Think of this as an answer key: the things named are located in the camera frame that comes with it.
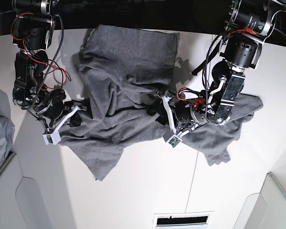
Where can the grey t-shirt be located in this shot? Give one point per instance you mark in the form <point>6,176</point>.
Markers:
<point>123,69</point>

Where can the right white bin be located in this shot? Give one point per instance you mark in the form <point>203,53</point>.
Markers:
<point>266,209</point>

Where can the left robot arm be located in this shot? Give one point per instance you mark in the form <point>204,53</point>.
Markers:
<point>244,36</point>

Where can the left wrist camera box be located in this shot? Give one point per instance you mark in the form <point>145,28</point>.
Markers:
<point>173,140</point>

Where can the left white bin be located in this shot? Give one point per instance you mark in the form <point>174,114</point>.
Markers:
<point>21,203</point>

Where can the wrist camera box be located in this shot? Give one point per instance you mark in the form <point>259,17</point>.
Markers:
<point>173,140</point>
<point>53,138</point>

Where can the white bin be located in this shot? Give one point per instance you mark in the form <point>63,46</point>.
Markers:
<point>21,203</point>
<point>266,209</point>

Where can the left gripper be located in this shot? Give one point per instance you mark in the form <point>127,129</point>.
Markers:
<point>166,110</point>

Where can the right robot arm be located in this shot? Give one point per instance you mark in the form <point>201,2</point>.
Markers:
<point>39,80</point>

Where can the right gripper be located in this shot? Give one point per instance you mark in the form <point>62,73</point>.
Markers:
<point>55,109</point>

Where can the pile of grey clothes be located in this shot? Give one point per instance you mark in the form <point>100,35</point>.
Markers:
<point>7,127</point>

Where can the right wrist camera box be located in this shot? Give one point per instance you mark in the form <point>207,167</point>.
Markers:
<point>53,138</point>

